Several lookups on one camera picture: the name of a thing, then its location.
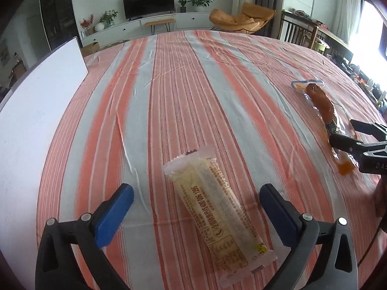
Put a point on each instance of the pale yellow long snack packet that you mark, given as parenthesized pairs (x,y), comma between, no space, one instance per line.
(211,205)

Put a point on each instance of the dark wooden chair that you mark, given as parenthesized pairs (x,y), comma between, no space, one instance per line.
(291,31)

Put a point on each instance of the round white vase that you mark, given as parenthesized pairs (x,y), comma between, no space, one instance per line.
(99,26)

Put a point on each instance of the white television cabinet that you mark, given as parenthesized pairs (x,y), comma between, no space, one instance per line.
(121,30)

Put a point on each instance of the wall painting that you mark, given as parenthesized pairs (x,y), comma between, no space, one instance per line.
(3,53)

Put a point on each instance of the person's right hand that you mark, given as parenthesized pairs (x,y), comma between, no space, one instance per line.
(381,196)

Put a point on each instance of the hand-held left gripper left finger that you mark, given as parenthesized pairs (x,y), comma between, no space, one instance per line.
(113,214)

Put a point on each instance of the green potted plant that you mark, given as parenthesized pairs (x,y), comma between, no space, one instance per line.
(108,16)

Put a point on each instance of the cluttered wooden side table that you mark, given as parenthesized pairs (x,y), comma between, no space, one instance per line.
(329,36)

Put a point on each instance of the wooden bench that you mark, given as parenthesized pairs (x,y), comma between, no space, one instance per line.
(160,21)

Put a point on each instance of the orange lounge chair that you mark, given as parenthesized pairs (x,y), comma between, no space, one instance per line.
(235,18)

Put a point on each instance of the sausage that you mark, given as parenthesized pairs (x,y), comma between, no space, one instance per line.
(322,102)

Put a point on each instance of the cardboard box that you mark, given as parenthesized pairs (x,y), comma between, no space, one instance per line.
(90,49)

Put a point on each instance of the large plant in white pot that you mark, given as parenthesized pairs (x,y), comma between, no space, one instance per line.
(199,0)

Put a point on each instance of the dark glass cabinet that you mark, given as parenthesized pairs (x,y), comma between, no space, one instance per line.
(59,9)

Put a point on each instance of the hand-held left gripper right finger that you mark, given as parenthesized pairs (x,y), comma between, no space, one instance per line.
(276,214)

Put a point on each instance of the red flower plant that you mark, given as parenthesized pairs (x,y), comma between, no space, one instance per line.
(87,22)

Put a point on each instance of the grey curtain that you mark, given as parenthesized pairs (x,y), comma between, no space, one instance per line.
(270,0)

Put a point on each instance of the orange striped tablecloth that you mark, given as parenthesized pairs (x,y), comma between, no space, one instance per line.
(196,96)

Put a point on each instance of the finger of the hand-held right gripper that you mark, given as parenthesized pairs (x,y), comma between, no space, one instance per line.
(372,128)
(347,145)

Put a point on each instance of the small potted plant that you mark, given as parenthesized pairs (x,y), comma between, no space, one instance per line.
(182,4)

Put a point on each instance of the black television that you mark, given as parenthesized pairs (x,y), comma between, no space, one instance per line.
(148,3)

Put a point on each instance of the white board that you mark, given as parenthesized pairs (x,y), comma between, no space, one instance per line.
(39,111)

